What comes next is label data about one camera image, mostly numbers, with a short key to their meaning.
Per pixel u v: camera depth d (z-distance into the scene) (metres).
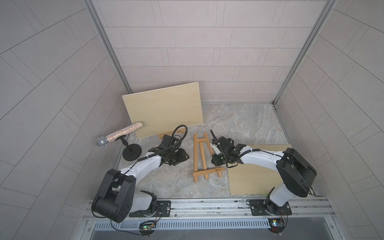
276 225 0.68
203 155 0.84
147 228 0.63
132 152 0.89
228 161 0.65
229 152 0.66
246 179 0.83
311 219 0.71
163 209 0.71
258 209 0.71
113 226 0.66
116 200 0.40
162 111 0.87
